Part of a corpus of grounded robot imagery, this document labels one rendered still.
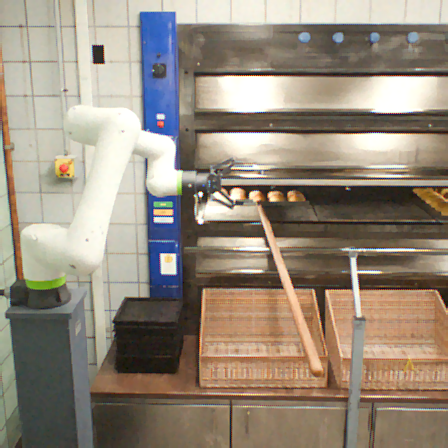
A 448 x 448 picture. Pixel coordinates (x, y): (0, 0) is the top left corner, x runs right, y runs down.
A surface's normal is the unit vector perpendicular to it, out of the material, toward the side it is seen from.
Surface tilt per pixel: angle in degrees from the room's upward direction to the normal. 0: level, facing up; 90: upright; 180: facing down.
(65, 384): 90
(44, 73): 90
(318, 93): 70
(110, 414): 90
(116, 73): 90
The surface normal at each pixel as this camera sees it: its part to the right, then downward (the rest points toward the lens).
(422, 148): -0.03, -0.08
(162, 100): -0.04, 0.26
